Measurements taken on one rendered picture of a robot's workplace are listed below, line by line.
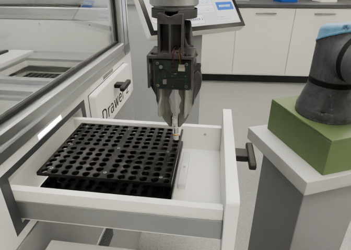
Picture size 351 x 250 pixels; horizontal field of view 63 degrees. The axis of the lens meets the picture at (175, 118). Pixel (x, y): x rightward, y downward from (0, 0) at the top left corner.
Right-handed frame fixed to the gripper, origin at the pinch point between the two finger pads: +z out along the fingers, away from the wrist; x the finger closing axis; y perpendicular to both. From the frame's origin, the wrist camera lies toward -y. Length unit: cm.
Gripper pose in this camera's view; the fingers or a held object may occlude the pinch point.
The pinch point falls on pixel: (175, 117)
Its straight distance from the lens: 54.9
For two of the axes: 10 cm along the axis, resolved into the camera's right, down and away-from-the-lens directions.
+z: -0.1, 8.9, 4.5
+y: -1.3, 4.5, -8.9
